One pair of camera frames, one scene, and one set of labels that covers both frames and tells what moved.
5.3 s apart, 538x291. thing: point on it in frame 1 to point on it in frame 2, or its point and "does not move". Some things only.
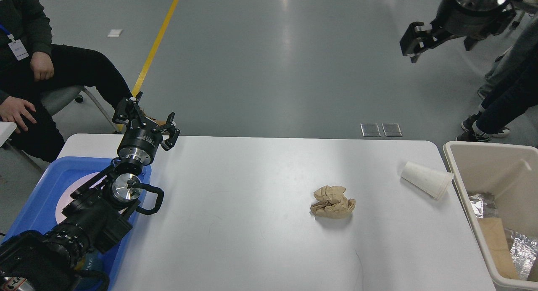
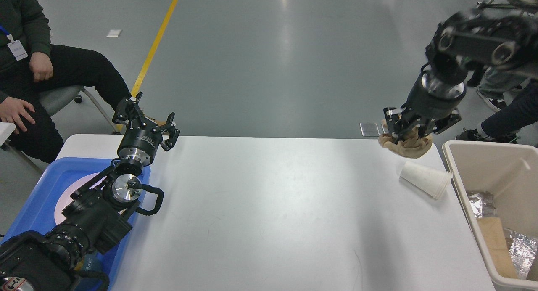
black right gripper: (474, 13) to (428, 100)
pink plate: (65, 198) does not move
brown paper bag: (496, 239) does not move
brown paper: (332, 202) to (413, 146)
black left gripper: (142, 143) does not move
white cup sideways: (433, 182) does not move
